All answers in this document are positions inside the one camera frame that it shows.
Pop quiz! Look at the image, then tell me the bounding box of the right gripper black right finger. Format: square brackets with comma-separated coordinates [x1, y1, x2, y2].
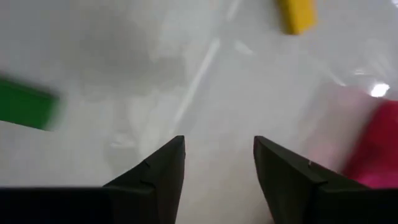
[253, 136, 398, 224]

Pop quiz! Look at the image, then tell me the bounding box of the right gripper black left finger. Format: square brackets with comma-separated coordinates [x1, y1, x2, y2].
[0, 135, 187, 224]

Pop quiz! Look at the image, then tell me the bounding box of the red long block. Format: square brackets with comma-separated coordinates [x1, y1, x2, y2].
[340, 99, 398, 190]

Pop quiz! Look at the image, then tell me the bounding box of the green long block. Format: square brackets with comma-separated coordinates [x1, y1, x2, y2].
[0, 76, 63, 131]

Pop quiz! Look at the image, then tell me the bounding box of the yellow long block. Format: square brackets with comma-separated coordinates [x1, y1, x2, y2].
[276, 0, 318, 35]

